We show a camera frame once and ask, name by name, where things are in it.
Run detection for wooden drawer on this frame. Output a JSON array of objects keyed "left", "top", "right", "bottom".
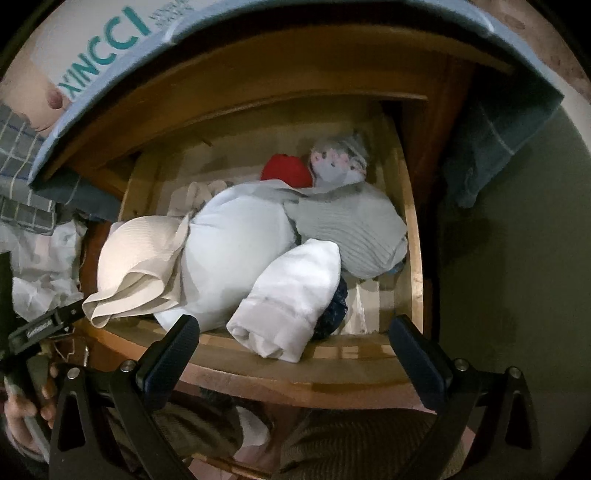
[{"left": 75, "top": 96, "right": 438, "bottom": 411}]

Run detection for beige ribbed underwear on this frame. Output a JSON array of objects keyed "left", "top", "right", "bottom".
[{"left": 82, "top": 215, "right": 189, "bottom": 328}]

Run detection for dark blue patterned sock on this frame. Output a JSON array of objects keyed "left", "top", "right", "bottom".
[{"left": 311, "top": 278, "right": 348, "bottom": 342}]

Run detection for white sock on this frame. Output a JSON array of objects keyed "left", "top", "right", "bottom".
[{"left": 226, "top": 239, "right": 341, "bottom": 363}]

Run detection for grey ribbed sock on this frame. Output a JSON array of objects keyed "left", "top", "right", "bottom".
[{"left": 284, "top": 183, "right": 408, "bottom": 280}]

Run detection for light blue underwear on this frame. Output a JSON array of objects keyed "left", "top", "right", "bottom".
[{"left": 154, "top": 180, "right": 301, "bottom": 332}]

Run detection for white small underwear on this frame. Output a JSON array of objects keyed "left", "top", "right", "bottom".
[{"left": 167, "top": 180, "right": 231, "bottom": 217}]

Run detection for floral white underwear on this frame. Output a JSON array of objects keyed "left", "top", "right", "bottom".
[{"left": 308, "top": 133, "right": 369, "bottom": 187}]

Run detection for person left hand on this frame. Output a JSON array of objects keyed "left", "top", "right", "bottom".
[{"left": 4, "top": 365, "right": 59, "bottom": 461}]

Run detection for white crumpled cloth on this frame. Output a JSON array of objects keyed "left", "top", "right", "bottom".
[{"left": 1, "top": 220, "right": 86, "bottom": 321}]

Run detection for grey plaid blanket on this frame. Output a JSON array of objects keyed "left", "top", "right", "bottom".
[{"left": 0, "top": 104, "right": 57, "bottom": 235}]

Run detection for red sock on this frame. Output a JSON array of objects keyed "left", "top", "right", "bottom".
[{"left": 260, "top": 154, "right": 314, "bottom": 188}]

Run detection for blue checked cloth cover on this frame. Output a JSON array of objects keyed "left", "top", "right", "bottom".
[{"left": 27, "top": 1, "right": 563, "bottom": 208}]

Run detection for wooden nightstand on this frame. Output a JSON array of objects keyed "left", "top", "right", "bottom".
[{"left": 45, "top": 25, "right": 514, "bottom": 222}]

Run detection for white XINCCI shoe box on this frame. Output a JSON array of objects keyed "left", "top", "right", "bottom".
[{"left": 1, "top": 0, "right": 211, "bottom": 135}]

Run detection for floral beige bedsheet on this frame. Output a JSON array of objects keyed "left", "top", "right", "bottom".
[{"left": 472, "top": 0, "right": 590, "bottom": 101}]

